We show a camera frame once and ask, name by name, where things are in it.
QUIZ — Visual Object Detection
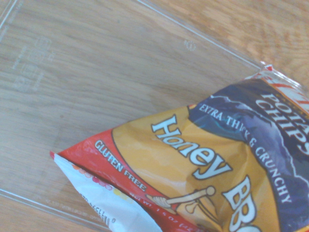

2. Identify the honey BBQ chip bag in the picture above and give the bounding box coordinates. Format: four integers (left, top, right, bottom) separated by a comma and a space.
49, 63, 309, 232

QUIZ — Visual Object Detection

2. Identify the clear rectangular plastic container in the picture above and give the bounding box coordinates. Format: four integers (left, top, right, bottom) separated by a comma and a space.
0, 0, 309, 232

